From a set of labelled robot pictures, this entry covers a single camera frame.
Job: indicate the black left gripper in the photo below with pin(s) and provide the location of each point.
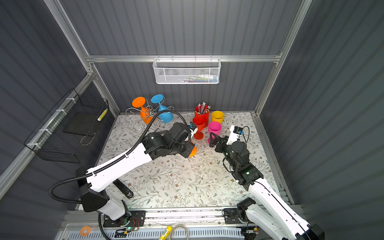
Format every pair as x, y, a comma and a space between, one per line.
189, 147

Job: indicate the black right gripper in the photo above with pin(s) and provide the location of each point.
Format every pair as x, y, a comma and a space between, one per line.
219, 139

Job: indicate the pink wine glass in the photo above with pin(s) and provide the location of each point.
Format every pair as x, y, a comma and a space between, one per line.
214, 127

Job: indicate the orange wine glass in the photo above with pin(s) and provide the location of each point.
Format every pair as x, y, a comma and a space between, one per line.
146, 111
193, 150

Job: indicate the red wine glass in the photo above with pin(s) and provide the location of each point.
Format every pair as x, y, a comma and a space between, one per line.
199, 121

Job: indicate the yellow wine glass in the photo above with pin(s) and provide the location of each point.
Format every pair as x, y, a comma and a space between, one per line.
218, 116

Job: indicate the chrome wine glass rack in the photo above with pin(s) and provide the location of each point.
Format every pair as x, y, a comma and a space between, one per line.
138, 125

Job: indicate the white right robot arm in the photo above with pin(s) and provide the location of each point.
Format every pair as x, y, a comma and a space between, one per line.
265, 207

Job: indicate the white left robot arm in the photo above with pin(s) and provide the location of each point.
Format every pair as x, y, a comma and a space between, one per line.
94, 194

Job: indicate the blue wine glass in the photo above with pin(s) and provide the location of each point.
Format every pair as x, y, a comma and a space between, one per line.
165, 117

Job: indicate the red pencil cup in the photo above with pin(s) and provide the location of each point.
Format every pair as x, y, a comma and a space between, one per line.
206, 117

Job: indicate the pencils in red cup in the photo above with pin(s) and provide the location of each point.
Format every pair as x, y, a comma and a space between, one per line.
202, 108

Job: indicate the black stapler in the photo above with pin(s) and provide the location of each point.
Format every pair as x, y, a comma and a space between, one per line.
123, 188

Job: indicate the yellow marker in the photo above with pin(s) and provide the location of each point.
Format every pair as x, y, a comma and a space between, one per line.
166, 233

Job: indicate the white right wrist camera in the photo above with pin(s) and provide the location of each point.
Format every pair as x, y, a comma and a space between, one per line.
235, 133

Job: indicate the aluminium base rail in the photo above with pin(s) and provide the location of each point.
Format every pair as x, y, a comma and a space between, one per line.
196, 216

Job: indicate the white wire wall basket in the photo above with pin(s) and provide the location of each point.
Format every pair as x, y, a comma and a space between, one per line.
193, 72

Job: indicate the black wire side basket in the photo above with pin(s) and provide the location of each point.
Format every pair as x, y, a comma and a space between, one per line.
73, 134

